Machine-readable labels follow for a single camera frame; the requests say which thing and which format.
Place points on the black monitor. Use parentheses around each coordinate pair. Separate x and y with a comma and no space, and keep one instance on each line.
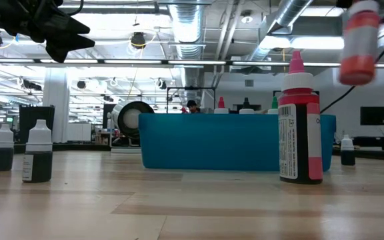
(375,116)

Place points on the black cabinet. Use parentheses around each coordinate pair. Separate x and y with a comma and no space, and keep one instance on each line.
(35,111)

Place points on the red food coloring bottle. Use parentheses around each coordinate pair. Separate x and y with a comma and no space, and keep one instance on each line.
(221,103)

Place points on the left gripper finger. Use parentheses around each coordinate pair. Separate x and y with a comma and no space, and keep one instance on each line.
(67,45)
(75,29)

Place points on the orange food coloring bottle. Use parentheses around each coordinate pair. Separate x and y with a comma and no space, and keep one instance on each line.
(358,66)

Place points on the pink food coloring bottle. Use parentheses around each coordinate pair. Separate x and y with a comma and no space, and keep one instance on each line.
(300,140)

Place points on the silver spiral ventilation duct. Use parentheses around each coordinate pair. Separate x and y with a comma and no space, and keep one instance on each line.
(288,13)

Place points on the small dark bottle white cap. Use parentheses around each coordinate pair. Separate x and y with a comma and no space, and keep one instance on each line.
(347,156)
(38,163)
(0,156)

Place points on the white pillar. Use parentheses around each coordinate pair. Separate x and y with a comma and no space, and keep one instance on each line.
(56,100)

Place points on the blue plastic bin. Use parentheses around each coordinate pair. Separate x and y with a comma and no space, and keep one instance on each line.
(212,143)

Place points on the wall vent grille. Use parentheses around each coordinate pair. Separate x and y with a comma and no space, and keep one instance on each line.
(249,83)

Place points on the black food coloring bottle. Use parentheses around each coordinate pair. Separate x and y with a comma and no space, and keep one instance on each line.
(246,103)

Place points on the black aluminium table frame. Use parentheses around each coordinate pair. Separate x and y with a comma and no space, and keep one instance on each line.
(65,147)

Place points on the green food coloring bottle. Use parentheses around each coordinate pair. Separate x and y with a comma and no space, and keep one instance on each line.
(274,103)

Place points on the white cylindrical lamp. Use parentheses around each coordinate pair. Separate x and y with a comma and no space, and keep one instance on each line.
(132,118)

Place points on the small red object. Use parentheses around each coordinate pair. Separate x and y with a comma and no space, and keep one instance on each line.
(184,110)

